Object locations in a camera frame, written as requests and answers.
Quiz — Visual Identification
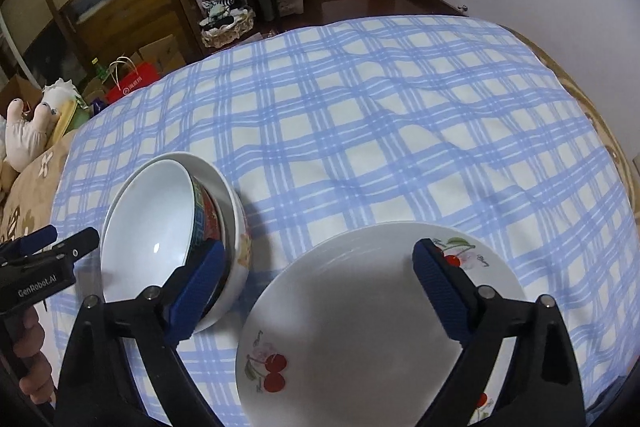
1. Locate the red patterned bowl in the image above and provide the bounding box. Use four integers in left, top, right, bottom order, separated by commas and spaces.
100, 158, 227, 301

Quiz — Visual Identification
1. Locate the plain white bowl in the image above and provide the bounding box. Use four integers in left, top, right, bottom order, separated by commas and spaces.
120, 152, 252, 333

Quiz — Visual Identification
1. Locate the large cherry plate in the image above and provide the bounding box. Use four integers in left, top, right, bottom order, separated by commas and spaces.
235, 222, 524, 426

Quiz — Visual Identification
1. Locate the person left hand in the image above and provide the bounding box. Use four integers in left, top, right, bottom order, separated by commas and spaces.
13, 307, 54, 405

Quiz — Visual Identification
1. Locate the brown patterned blanket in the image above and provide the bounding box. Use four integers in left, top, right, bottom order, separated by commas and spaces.
1, 131, 76, 242

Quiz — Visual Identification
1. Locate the plush toy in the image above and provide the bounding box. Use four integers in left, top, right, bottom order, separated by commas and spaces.
1, 76, 87, 172

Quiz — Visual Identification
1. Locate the red paper bag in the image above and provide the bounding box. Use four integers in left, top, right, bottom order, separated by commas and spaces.
105, 55, 160, 104

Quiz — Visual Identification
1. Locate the cardboard box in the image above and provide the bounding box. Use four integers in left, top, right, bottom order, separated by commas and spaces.
139, 35, 186, 77

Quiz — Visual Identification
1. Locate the blue plaid cloth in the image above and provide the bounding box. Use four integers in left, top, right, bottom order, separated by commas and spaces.
51, 15, 639, 426

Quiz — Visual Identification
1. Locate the wicker basket with items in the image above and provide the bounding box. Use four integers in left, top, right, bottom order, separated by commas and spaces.
198, 0, 255, 49

